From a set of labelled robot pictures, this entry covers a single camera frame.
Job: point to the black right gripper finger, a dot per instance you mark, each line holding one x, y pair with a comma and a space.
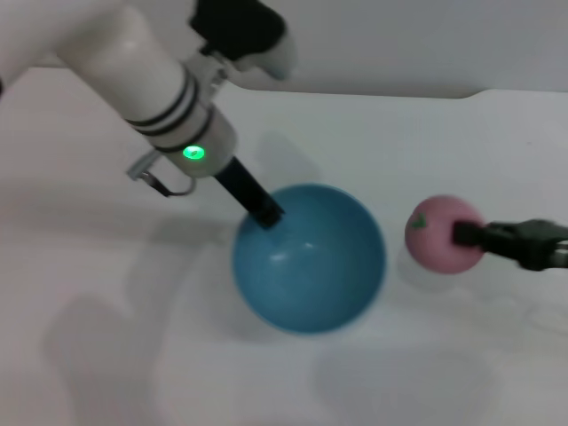
470, 233

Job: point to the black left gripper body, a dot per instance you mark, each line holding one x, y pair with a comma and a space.
242, 186

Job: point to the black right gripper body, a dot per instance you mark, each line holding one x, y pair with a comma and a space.
532, 242

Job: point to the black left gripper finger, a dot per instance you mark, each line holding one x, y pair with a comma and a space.
268, 215

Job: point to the pink toy peach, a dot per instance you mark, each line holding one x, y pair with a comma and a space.
430, 239

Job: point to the blue bowl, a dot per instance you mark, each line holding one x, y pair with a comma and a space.
310, 275

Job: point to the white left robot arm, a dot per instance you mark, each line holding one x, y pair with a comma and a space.
124, 66

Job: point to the black and silver left wrist camera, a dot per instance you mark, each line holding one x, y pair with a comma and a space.
248, 26

